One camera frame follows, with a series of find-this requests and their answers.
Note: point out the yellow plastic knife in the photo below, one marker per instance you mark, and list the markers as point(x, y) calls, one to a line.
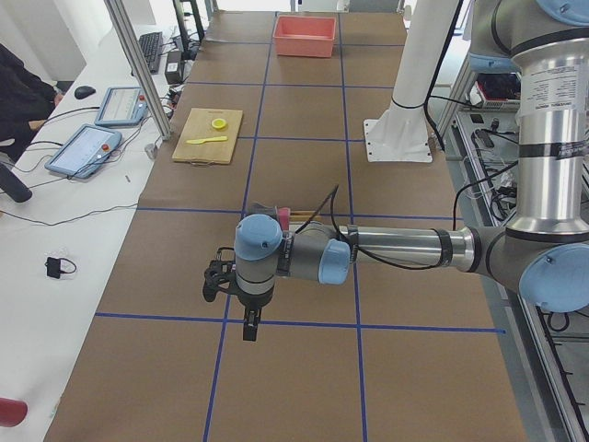
point(201, 141)

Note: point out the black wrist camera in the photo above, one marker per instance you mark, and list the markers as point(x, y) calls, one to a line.
point(219, 276)

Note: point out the black keyboard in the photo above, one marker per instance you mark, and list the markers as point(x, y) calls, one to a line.
point(151, 45)

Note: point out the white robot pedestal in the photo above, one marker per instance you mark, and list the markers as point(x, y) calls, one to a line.
point(400, 134)

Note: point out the aluminium frame post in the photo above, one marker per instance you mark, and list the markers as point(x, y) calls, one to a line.
point(135, 57)

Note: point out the near teach pendant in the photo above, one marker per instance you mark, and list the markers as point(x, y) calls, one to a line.
point(84, 152)

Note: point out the small black clip device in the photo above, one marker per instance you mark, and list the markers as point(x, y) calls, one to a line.
point(57, 267)

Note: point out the teach pendant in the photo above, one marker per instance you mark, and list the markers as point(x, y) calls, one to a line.
point(121, 107)
point(84, 152)

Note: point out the far teach pendant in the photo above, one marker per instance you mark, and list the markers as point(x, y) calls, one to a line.
point(121, 107)

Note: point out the yellow lemon slice toy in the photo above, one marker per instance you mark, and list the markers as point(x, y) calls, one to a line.
point(219, 123)

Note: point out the black computer mouse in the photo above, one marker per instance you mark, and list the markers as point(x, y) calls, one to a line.
point(84, 92)

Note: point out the red cylinder bottle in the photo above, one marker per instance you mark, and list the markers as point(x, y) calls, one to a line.
point(12, 412)

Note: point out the black power adapter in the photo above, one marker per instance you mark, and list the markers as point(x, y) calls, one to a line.
point(174, 68)

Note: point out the seated person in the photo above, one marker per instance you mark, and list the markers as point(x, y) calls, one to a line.
point(26, 103)

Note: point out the pink plastic bin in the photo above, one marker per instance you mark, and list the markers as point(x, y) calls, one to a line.
point(304, 36)

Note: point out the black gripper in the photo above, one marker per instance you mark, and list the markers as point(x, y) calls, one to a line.
point(254, 301)

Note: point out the wooden cutting board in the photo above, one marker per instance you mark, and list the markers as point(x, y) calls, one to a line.
point(198, 125)

